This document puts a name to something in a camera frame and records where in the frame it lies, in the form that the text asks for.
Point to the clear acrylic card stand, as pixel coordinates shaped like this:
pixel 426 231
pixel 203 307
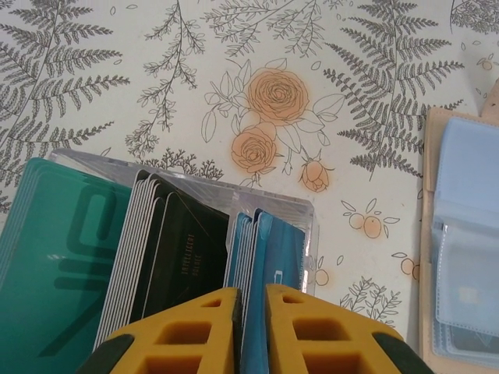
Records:
pixel 273 202

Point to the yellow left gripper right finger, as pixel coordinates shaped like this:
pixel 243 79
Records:
pixel 331 343

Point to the floral fern print tablecloth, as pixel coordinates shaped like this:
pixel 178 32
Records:
pixel 117 97

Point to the black card stack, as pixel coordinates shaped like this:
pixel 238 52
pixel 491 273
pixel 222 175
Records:
pixel 187 241

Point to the green card stack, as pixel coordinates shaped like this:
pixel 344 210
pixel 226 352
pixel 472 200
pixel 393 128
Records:
pixel 58 233

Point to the blue card stack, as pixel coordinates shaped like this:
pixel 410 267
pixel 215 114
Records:
pixel 243 253

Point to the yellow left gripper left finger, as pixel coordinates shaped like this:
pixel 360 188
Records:
pixel 175 343

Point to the beige card holder wallet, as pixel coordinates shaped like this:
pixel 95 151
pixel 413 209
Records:
pixel 468 156

